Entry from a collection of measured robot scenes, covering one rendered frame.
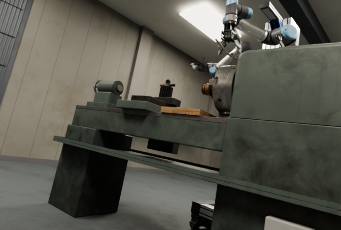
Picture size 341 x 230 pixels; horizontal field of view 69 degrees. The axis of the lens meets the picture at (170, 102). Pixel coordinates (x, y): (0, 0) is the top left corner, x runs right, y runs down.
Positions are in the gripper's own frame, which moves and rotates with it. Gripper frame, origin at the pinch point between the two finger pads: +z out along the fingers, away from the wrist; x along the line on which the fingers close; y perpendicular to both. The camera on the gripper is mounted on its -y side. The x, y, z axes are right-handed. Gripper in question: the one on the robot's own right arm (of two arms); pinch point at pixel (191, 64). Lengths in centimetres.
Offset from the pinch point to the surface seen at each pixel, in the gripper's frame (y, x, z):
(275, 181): 83, -130, -96
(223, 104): 49, -106, -63
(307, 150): 66, -131, -107
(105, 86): 41, -75, 52
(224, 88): 39, -110, -63
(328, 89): 39, -128, -113
